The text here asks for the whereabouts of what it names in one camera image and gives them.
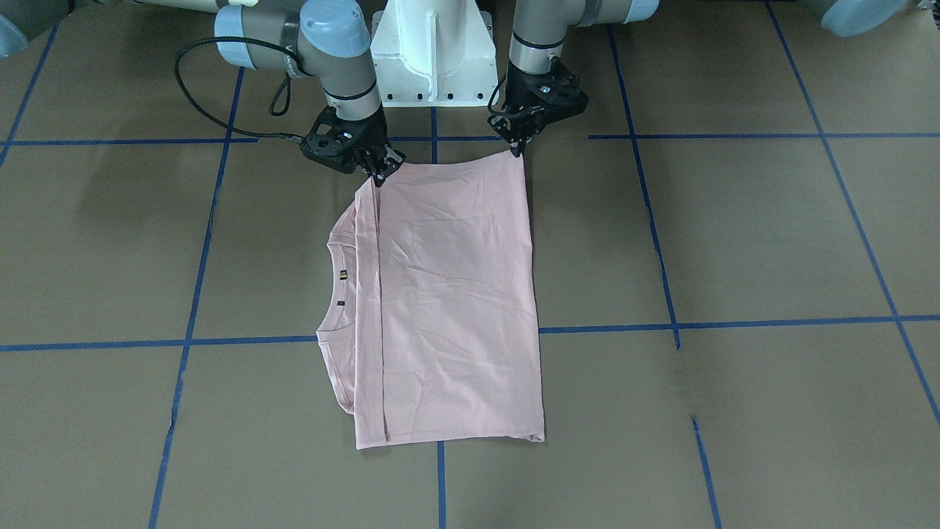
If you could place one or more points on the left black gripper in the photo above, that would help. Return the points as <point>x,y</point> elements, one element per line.
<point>523,90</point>

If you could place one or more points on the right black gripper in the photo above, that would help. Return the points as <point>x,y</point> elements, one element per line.
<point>371,138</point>

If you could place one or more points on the pink Snoopy t-shirt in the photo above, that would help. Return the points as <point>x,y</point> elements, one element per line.
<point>432,330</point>

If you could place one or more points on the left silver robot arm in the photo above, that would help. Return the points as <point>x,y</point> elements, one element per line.
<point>540,28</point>

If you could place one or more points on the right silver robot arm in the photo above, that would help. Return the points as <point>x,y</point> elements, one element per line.
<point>326,40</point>

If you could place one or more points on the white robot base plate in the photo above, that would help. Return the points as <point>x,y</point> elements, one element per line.
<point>434,54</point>

